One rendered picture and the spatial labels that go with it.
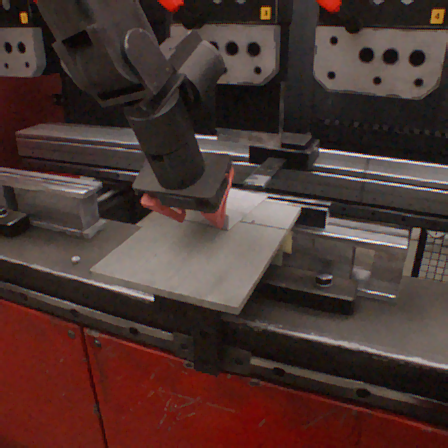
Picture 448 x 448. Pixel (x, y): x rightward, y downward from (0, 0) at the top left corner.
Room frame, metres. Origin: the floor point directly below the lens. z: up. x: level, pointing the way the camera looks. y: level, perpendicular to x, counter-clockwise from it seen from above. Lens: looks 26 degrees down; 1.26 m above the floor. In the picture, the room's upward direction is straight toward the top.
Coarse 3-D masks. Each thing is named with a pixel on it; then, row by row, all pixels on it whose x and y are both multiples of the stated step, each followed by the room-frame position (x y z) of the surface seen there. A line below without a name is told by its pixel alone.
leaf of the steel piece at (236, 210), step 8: (232, 200) 0.62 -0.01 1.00; (240, 200) 0.62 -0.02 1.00; (176, 208) 0.56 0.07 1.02; (232, 208) 0.59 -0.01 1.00; (240, 208) 0.59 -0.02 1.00; (248, 208) 0.59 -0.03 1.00; (192, 216) 0.55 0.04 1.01; (200, 216) 0.54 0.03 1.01; (232, 216) 0.56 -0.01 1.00; (240, 216) 0.56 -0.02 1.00; (208, 224) 0.53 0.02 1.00; (224, 224) 0.52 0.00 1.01; (232, 224) 0.54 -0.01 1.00
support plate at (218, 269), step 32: (160, 224) 0.54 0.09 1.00; (192, 224) 0.54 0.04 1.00; (288, 224) 0.54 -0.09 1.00; (128, 256) 0.45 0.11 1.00; (160, 256) 0.46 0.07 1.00; (192, 256) 0.46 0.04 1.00; (224, 256) 0.46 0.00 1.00; (256, 256) 0.46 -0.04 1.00; (160, 288) 0.39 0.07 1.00; (192, 288) 0.39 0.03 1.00; (224, 288) 0.39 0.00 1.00
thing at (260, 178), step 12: (288, 132) 0.90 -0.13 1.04; (288, 144) 0.82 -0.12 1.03; (300, 144) 0.82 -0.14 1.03; (312, 144) 0.86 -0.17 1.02; (252, 156) 0.84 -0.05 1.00; (264, 156) 0.83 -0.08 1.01; (276, 156) 0.82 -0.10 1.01; (288, 156) 0.81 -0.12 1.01; (300, 156) 0.80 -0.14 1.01; (312, 156) 0.83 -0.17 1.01; (264, 168) 0.76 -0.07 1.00; (276, 168) 0.76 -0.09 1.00; (288, 168) 0.81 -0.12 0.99; (300, 168) 0.80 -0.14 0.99; (252, 180) 0.70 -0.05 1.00; (264, 180) 0.70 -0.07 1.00
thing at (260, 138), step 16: (224, 96) 0.65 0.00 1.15; (240, 96) 0.64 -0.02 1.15; (256, 96) 0.63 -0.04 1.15; (272, 96) 0.63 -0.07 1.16; (224, 112) 0.65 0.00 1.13; (240, 112) 0.64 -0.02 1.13; (256, 112) 0.63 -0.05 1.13; (272, 112) 0.63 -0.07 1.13; (224, 128) 0.65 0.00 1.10; (240, 128) 0.64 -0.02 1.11; (256, 128) 0.63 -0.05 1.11; (272, 128) 0.63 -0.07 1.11; (256, 144) 0.64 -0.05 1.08; (272, 144) 0.63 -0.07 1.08
